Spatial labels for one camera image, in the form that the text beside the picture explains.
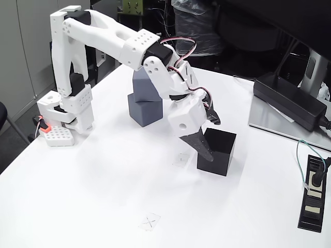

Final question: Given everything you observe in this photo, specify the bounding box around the black cube block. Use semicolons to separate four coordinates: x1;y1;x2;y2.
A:
196;127;237;177

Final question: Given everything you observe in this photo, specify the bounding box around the grey cube block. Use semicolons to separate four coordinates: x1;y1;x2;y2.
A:
127;93;164;128
131;69;163;103

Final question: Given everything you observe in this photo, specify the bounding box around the silver monitor stand base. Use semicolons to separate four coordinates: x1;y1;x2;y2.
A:
248;95;331;152

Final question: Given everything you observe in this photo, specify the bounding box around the black power adapter brick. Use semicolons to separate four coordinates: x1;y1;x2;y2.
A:
252;75;328;132

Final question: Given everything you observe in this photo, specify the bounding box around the plastic wrapped bundle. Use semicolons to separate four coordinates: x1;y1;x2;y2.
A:
170;0;225;56

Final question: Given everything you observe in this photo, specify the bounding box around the silver monitor stand neck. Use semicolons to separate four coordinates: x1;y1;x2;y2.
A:
297;49;331;98

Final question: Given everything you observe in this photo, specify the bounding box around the crumpled white plastic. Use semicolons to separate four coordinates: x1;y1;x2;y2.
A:
318;82;331;101

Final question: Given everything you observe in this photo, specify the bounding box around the black power plug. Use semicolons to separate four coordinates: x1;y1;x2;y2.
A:
309;156;331;188

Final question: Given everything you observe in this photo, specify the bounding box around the black monitor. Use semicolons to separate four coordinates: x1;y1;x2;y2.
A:
217;0;331;61

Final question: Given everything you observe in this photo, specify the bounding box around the green circuit board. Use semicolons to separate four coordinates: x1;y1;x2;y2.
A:
122;0;144;16

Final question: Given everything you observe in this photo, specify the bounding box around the white perforated clamp block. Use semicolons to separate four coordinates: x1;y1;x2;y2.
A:
38;125;76;147

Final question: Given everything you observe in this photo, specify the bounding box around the black power strip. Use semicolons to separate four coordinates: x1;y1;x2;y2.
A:
297;154;331;233

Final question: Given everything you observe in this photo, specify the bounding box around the orange connector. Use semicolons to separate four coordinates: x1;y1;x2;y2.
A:
33;115;51;134

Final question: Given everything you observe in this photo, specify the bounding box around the black chair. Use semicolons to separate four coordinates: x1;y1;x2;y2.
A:
0;101;32;145

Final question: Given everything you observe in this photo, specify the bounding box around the green cable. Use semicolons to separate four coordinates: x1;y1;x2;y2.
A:
296;139;328;192

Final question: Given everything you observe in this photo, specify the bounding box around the black adapter cable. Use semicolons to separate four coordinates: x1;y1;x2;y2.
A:
319;116;331;133

